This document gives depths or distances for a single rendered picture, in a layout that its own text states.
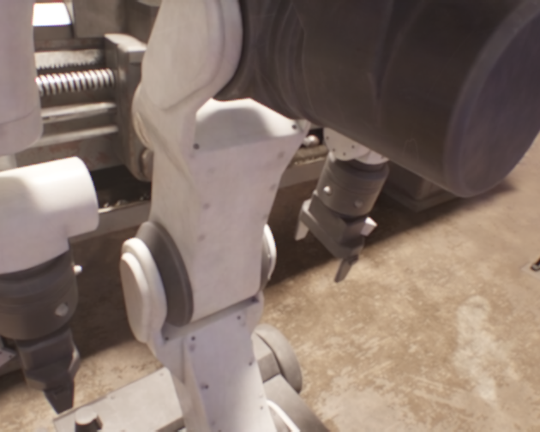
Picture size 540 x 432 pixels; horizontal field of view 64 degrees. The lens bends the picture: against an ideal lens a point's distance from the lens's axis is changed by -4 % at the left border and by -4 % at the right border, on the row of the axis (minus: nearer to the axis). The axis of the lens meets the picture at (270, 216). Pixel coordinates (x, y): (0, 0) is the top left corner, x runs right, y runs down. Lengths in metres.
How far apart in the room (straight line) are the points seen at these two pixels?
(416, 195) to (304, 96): 1.84
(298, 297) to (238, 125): 1.09
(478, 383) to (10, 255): 1.28
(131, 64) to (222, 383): 0.60
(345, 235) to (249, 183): 0.24
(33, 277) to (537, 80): 0.39
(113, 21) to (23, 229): 0.72
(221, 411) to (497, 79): 0.58
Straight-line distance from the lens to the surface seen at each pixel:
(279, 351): 1.07
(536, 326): 1.75
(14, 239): 0.39
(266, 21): 0.31
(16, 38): 0.31
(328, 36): 0.26
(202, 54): 0.33
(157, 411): 0.97
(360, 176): 0.61
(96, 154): 1.16
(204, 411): 0.69
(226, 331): 0.67
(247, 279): 0.59
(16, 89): 0.32
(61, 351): 0.51
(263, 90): 0.33
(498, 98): 0.25
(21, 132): 0.33
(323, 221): 0.69
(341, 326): 1.44
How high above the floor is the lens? 1.00
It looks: 32 degrees down
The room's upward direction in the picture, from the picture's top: 7 degrees clockwise
